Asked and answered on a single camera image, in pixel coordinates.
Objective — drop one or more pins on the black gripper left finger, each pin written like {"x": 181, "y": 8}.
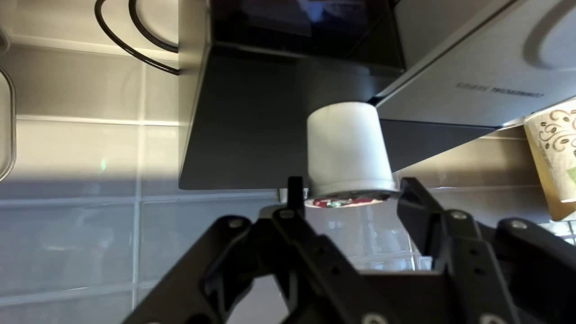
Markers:
{"x": 289, "y": 264}

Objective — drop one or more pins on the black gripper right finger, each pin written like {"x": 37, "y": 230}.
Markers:
{"x": 474, "y": 264}

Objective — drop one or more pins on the white coffee pod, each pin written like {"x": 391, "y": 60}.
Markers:
{"x": 348, "y": 150}

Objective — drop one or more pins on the silver black Keurig coffeemaker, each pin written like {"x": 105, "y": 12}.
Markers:
{"x": 253, "y": 120}

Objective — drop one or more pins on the patterned paper cup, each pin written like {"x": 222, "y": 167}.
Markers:
{"x": 555, "y": 156}

